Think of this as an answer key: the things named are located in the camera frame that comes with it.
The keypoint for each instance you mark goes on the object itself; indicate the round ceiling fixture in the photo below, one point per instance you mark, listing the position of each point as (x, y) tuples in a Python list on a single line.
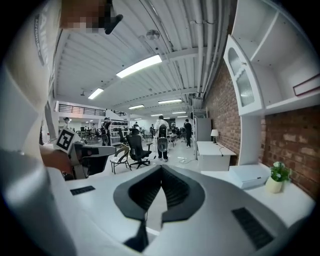
[(153, 34)]

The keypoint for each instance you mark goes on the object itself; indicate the white shelving unit with equipment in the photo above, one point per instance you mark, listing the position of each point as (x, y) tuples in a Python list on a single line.
[(120, 127)]

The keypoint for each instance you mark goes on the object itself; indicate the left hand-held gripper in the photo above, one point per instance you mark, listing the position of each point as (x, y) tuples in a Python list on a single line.
[(65, 140)]

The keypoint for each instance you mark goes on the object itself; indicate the black office chair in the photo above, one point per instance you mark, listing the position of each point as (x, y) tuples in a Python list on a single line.
[(136, 147)]

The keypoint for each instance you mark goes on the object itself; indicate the white and black backpack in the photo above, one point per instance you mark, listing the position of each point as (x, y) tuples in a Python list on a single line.
[(162, 140)]

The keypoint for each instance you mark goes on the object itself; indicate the black balcony railing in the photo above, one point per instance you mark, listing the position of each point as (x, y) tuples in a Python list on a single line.
[(80, 110)]

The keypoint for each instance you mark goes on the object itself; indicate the white shade table lamp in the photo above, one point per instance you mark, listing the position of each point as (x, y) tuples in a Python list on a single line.
[(214, 133)]

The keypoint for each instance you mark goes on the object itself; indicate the wooden woven chair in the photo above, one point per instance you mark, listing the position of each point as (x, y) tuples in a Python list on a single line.
[(120, 157)]

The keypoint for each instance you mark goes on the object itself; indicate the white wall cabinet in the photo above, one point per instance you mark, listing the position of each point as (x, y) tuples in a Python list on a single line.
[(287, 207)]

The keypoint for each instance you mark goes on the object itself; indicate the bundle of white ceiling pipes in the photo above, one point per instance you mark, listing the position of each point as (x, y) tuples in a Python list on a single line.
[(205, 37)]

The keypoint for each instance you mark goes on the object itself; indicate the white flat box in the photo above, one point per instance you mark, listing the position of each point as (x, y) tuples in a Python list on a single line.
[(247, 176)]

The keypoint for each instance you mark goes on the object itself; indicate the person's grey printed t-shirt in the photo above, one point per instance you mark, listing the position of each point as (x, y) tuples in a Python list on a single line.
[(22, 62)]

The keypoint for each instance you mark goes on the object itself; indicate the small potted green plant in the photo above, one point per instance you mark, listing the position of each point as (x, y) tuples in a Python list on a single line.
[(273, 186)]

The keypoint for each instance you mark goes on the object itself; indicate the white table top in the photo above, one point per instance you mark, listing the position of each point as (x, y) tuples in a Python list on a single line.
[(212, 150)]

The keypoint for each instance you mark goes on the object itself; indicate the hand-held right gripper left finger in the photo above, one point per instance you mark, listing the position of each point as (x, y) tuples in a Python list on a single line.
[(140, 197)]

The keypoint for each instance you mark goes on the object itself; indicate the grey metal cabinet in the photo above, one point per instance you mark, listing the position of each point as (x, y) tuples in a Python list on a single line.
[(203, 130)]

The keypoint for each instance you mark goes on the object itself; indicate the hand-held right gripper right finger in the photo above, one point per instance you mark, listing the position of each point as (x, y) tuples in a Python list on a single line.
[(180, 195)]

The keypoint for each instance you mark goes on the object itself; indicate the red book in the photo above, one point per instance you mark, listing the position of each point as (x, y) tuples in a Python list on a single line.
[(307, 86)]

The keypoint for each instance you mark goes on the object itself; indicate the long ceiling light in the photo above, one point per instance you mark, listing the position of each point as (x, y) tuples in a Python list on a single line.
[(170, 101), (136, 106), (95, 93), (138, 66)]

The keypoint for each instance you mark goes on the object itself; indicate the person's left forearm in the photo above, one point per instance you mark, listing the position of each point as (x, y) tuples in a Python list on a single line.
[(55, 160)]

